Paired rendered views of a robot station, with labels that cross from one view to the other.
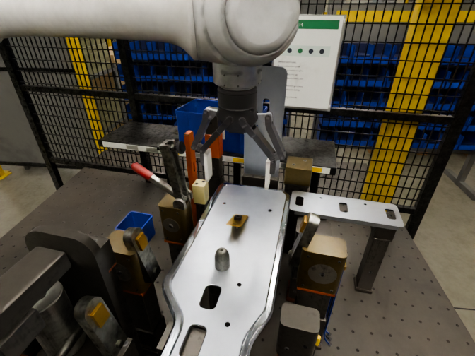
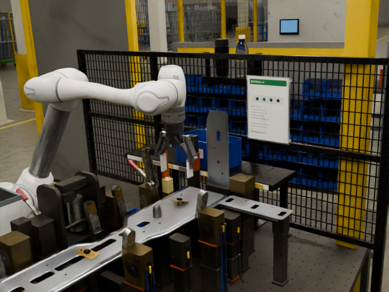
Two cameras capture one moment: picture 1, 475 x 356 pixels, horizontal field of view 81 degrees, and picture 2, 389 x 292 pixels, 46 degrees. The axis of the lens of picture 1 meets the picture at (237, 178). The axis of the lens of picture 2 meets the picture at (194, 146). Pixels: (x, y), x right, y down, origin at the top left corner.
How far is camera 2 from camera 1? 1.31 m
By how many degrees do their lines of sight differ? 27
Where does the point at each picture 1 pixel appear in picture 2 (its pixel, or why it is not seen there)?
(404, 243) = (347, 269)
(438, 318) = not seen: outside the picture
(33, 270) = (76, 179)
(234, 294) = (154, 225)
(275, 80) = (221, 119)
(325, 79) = (283, 120)
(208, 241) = not seen: hidden behind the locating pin
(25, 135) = (81, 155)
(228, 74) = (165, 116)
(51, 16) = (101, 95)
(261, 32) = (146, 107)
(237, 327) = (147, 233)
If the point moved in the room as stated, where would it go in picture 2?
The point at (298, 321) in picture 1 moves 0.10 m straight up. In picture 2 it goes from (177, 238) to (176, 212)
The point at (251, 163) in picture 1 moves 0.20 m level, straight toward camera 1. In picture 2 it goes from (212, 175) to (192, 191)
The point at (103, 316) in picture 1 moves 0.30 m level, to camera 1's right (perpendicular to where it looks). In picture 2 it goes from (93, 209) to (167, 221)
